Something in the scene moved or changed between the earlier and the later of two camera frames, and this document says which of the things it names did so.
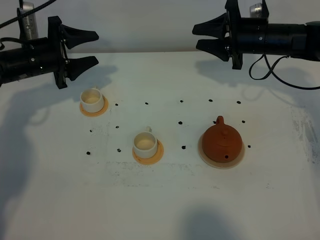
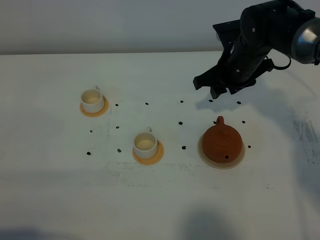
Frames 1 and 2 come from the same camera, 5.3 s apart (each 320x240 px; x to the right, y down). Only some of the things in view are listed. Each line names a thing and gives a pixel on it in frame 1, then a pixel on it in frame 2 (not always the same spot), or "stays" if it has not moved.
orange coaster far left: (104, 108) stays
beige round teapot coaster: (211, 163) stays
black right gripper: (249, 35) → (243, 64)
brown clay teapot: (221, 143) stays
